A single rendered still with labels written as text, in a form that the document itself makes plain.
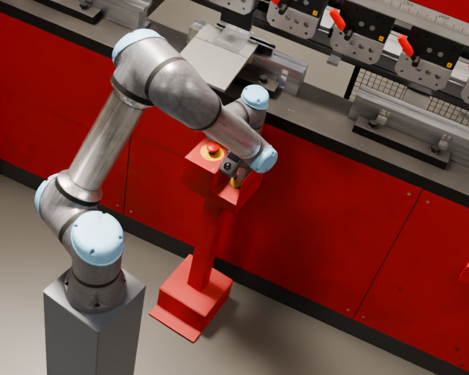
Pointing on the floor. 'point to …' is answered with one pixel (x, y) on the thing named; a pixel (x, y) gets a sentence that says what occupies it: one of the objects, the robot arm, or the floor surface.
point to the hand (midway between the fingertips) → (235, 179)
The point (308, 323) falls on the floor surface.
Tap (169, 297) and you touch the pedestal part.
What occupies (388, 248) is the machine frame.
